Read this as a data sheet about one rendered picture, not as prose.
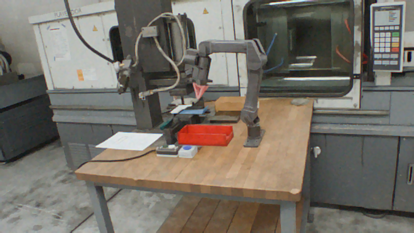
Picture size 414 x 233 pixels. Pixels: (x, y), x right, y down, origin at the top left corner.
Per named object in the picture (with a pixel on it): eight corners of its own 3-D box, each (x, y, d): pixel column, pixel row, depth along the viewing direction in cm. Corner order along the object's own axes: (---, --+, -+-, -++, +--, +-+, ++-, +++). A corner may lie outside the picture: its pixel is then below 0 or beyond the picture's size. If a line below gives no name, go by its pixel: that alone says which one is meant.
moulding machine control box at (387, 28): (369, 74, 177) (371, 4, 165) (366, 66, 197) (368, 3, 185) (405, 73, 170) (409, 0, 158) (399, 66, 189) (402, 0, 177)
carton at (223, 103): (255, 114, 192) (254, 102, 189) (215, 114, 201) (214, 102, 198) (259, 107, 203) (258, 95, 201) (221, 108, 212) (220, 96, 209)
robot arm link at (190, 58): (182, 65, 154) (183, 40, 149) (190, 61, 161) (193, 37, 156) (202, 70, 150) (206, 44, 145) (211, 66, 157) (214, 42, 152)
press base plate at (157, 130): (201, 155, 152) (199, 149, 151) (113, 150, 169) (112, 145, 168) (235, 111, 209) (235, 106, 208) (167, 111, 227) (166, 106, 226)
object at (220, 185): (300, 362, 135) (300, 191, 107) (116, 314, 170) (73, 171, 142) (313, 214, 234) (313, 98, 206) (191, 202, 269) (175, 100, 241)
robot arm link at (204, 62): (193, 68, 153) (196, 53, 151) (198, 67, 158) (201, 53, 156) (206, 71, 150) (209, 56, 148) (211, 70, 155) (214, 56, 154)
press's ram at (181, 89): (189, 101, 166) (182, 43, 157) (145, 102, 175) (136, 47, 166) (201, 92, 182) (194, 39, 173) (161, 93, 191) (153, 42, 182)
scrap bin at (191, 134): (227, 146, 150) (225, 134, 148) (178, 144, 159) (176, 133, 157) (233, 136, 161) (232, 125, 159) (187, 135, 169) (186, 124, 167)
